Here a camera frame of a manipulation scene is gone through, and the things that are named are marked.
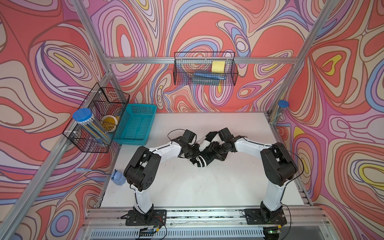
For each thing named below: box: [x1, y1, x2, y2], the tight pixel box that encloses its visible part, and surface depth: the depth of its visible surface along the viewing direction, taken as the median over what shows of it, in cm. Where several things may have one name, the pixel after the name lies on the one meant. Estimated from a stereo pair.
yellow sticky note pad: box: [211, 61, 226, 74], surface depth 90 cm
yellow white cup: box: [101, 115, 118, 133], surface depth 78 cm
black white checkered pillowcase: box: [190, 131, 222, 168], surface depth 90 cm
